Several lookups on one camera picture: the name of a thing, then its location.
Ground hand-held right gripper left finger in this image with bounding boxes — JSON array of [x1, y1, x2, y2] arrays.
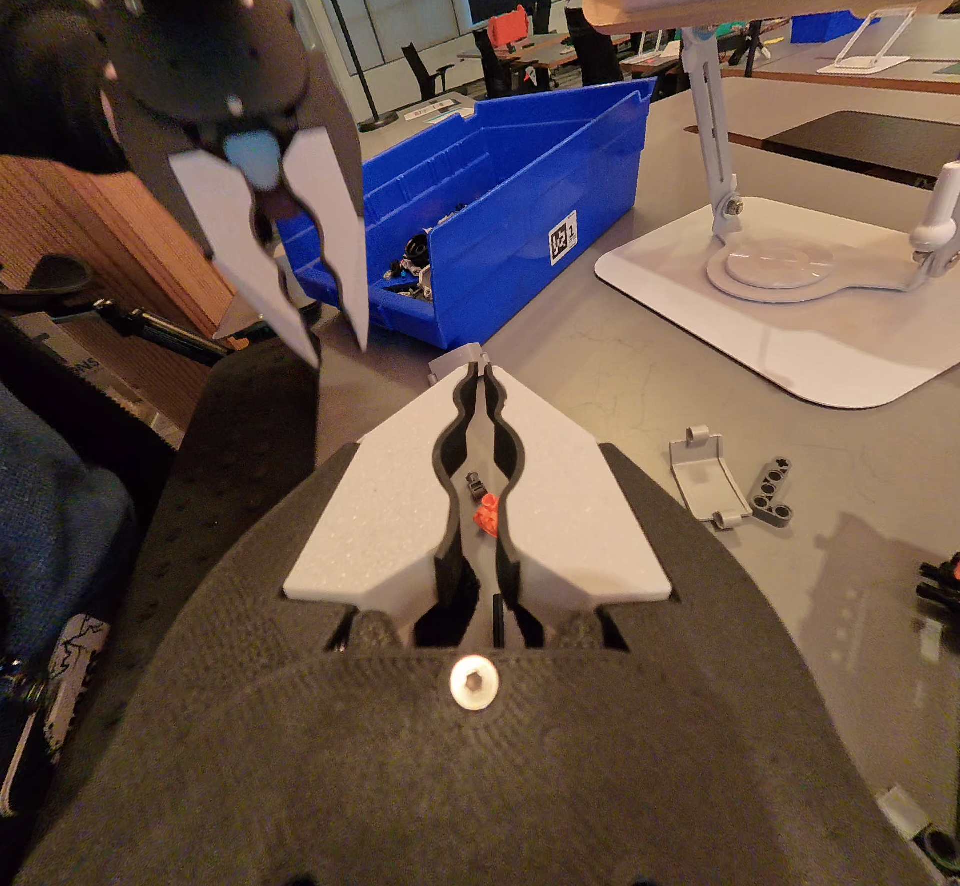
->
[[282, 361, 481, 647]]

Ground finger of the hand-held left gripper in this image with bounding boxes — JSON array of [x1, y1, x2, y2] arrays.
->
[[168, 150, 324, 370], [282, 126, 372, 353]]

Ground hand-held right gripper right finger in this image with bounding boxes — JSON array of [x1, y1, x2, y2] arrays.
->
[[483, 365, 674, 647]]

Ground pile of toy building pieces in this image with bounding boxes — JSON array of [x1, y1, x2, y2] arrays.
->
[[382, 204, 470, 302]]

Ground blue tagged storage bin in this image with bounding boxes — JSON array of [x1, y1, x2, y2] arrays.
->
[[277, 76, 657, 349]]

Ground toy brick robot model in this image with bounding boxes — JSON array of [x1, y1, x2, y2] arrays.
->
[[873, 552, 960, 868]]

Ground person's left forearm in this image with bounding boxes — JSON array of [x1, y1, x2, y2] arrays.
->
[[0, 0, 132, 175]]

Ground wooden cabinet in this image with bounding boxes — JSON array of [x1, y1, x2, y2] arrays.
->
[[0, 155, 249, 392]]

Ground black metal rod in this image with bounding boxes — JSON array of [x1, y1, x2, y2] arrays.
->
[[93, 300, 232, 366]]

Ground light grey curved panel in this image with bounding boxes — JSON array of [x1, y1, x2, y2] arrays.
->
[[669, 425, 753, 531]]

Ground black pole lamp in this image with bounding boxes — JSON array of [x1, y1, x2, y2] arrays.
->
[[303, 0, 400, 132]]

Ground black office chair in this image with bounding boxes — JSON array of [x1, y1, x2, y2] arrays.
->
[[401, 42, 456, 103], [472, 27, 520, 100]]

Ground grey square panel piece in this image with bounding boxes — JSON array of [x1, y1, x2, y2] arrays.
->
[[427, 342, 492, 385]]

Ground dark grey angled beam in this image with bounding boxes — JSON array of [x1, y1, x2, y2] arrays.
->
[[746, 455, 796, 527]]

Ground white tablet stand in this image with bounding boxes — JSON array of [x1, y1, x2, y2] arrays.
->
[[817, 9, 914, 75], [592, 0, 960, 409]]

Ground black white printed cloth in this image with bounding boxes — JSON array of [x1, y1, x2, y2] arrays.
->
[[0, 612, 114, 820]]

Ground black desk mat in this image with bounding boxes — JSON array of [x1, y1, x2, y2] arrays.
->
[[761, 110, 960, 184]]

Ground metal bracket plate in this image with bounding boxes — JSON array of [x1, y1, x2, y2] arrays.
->
[[213, 286, 324, 341]]

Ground grey printed strap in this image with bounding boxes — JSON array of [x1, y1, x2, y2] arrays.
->
[[15, 312, 185, 448]]

